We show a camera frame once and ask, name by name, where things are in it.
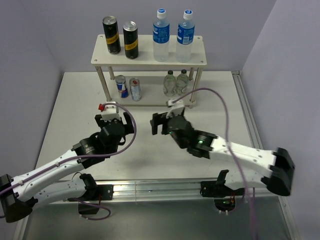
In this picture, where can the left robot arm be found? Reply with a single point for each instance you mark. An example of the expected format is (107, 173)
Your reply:
(21, 194)

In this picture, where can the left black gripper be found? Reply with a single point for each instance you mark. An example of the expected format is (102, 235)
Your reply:
(129, 128)

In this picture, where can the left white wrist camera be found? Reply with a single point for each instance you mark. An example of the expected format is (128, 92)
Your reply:
(109, 111)

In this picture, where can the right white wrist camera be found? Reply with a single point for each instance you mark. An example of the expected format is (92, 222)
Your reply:
(175, 108)

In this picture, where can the blue label water bottle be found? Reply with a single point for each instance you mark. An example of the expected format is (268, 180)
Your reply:
(185, 37)
(161, 36)

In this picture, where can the left clear glass bottle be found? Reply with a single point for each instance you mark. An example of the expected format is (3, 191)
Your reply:
(169, 84)

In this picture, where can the beige two-tier shelf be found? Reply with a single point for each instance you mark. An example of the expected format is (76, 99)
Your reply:
(150, 72)

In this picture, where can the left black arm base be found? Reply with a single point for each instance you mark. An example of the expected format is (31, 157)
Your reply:
(91, 202)

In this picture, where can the right clear glass bottle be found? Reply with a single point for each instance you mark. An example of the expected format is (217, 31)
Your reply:
(182, 82)

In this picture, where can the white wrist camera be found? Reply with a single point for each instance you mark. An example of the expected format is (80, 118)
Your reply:
(109, 111)
(175, 108)

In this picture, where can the black yellow can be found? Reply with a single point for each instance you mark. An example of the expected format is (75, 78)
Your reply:
(130, 34)
(111, 32)

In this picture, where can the blue silver energy can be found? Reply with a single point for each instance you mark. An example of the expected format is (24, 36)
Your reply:
(121, 84)

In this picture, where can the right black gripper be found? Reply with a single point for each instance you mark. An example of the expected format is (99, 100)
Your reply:
(159, 119)

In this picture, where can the red tab silver can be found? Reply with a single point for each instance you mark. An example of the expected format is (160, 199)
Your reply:
(135, 90)

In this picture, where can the aluminium front rail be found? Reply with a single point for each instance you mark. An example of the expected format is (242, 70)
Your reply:
(142, 210)

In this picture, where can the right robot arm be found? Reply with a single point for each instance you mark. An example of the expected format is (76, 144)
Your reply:
(257, 168)

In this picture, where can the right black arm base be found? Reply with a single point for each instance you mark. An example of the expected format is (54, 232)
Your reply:
(226, 200)

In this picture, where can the clear glass bottle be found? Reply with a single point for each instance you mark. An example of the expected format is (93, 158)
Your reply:
(182, 82)
(169, 84)

